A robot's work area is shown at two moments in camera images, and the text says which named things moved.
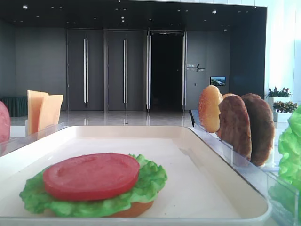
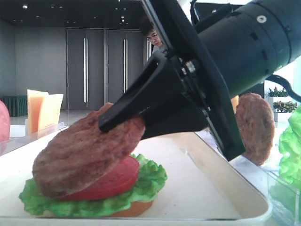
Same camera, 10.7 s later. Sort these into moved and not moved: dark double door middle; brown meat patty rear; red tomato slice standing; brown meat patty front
Moved: brown meat patty front
Not moved: red tomato slice standing; dark double door middle; brown meat patty rear
